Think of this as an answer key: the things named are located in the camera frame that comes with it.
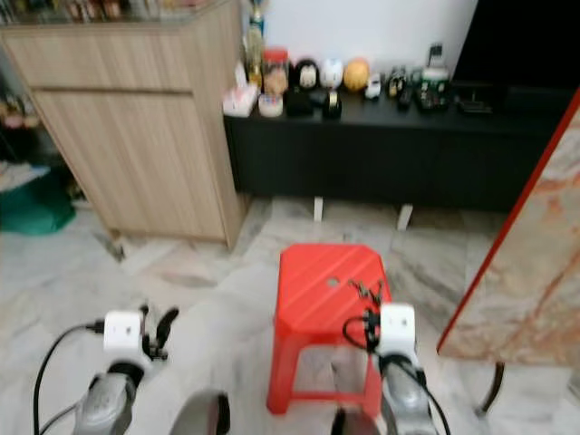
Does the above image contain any grey robot left leg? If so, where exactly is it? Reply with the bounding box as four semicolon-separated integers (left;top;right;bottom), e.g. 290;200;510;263
168;390;232;435

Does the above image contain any red lid jar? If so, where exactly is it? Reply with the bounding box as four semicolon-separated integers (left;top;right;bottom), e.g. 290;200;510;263
262;48;291;96

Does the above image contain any black television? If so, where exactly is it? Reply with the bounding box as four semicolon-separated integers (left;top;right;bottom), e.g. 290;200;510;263
453;0;580;90

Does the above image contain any marble pattern folding table top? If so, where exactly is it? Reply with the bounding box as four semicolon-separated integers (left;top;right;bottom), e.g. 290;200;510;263
435;86;580;368

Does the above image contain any green bag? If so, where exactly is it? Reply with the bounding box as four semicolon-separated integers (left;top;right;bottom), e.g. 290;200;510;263
0;163;75;237

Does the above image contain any black low sideboard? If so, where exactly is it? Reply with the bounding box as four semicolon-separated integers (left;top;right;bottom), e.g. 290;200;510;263
223;83;580;215

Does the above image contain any white plush toy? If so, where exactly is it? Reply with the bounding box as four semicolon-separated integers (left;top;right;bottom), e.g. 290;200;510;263
319;58;344;90

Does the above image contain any light wooden cabinet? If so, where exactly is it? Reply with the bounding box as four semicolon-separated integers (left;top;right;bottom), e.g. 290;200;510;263
1;2;250;252

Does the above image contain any white tape roll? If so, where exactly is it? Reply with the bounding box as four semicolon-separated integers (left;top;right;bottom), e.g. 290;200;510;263
257;93;285;119

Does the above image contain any red plastic stool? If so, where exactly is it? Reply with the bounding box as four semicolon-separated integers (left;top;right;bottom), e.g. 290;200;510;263
266;243;392;416

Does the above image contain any black pouch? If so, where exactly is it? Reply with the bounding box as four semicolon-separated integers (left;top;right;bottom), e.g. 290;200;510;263
284;89;318;117

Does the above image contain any black tape dispenser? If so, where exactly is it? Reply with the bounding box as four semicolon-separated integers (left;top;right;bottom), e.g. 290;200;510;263
322;91;343;121

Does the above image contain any black toy car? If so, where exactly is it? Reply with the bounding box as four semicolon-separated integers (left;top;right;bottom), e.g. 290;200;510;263
385;68;415;111

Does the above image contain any curved black table leg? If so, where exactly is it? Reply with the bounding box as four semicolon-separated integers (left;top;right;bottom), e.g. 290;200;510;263
478;361;507;418

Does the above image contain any green and black toy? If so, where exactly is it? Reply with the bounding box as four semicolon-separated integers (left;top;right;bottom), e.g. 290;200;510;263
414;67;454;114

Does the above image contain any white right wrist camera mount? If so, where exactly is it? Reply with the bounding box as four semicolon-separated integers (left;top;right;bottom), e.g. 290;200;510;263
379;304;420;357

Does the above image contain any black mouse plush toy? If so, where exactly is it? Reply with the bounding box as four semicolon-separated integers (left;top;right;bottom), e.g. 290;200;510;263
288;58;321;92

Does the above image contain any gold and blue trophy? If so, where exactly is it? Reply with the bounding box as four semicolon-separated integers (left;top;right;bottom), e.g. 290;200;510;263
243;0;266;90

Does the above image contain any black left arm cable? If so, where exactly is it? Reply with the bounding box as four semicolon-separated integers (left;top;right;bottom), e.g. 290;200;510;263
33;320;107;435

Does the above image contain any bunch of keys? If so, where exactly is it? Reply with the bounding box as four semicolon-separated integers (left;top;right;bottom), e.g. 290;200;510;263
346;278;385;305

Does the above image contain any orange round plush toy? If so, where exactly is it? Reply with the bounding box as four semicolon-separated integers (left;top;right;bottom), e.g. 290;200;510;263
343;57;372;92

